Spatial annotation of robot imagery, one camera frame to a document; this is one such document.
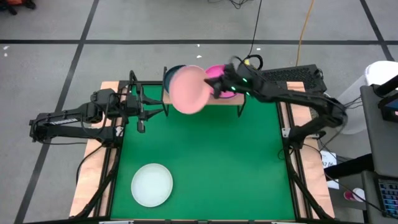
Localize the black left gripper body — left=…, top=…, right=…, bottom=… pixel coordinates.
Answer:
left=124, top=83, right=147, bottom=134

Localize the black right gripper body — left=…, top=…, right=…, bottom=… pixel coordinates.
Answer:
left=222, top=63, right=249, bottom=96

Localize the magenta plate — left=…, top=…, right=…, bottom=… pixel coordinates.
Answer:
left=205, top=64, right=239, bottom=100

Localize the dark grey-green plate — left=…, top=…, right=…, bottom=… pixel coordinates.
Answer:
left=163, top=64, right=187, bottom=95

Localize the salmon pink plate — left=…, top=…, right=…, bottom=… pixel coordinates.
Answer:
left=169, top=65, right=213, bottom=115

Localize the wooden shelf with black legs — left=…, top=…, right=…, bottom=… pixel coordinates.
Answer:
left=161, top=66, right=247, bottom=117

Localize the black computer case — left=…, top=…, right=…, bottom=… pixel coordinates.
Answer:
left=259, top=64, right=327, bottom=105

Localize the green table mat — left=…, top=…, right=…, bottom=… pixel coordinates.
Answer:
left=110, top=84, right=296, bottom=220

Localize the pale mint plate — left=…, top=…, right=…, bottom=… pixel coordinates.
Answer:
left=131, top=163, right=174, bottom=208

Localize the white paper sheet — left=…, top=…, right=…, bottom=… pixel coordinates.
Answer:
left=318, top=149, right=340, bottom=190

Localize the white round bin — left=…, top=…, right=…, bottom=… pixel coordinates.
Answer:
left=335, top=60, right=398, bottom=135

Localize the black device on desk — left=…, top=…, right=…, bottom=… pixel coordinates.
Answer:
left=372, top=74, right=398, bottom=123

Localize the grey side desk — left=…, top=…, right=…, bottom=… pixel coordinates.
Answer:
left=359, top=83, right=398, bottom=179

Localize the red and white cup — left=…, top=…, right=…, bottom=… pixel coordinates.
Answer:
left=343, top=187, right=366, bottom=202

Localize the backlit keyboard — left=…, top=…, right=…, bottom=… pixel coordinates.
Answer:
left=377, top=179, right=398, bottom=219

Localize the black metal table frame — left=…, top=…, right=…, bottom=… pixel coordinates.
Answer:
left=74, top=70, right=335, bottom=224

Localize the black floor cable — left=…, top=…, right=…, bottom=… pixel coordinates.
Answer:
left=238, top=0, right=264, bottom=71

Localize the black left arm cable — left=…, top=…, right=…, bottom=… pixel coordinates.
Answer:
left=75, top=144, right=105, bottom=187

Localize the yellow floor cable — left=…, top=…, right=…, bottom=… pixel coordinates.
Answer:
left=295, top=0, right=317, bottom=67

